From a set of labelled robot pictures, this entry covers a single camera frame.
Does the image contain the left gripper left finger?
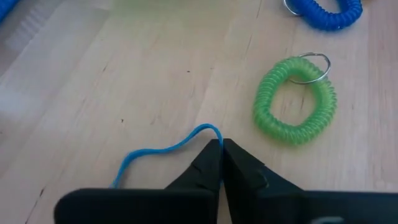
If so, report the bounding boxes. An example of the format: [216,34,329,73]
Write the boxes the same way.
[53,138,224,224]

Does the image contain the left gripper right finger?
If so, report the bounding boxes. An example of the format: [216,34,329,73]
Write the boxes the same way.
[222,138,398,224]

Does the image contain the teal rubber band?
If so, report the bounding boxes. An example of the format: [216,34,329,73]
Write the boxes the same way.
[109,123,224,190]

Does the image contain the green spiral coil keychain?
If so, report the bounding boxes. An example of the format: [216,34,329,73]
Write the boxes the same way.
[251,52,338,146]

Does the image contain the blue spiral coil keychain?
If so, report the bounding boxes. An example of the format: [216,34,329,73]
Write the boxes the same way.
[282,0,364,32]

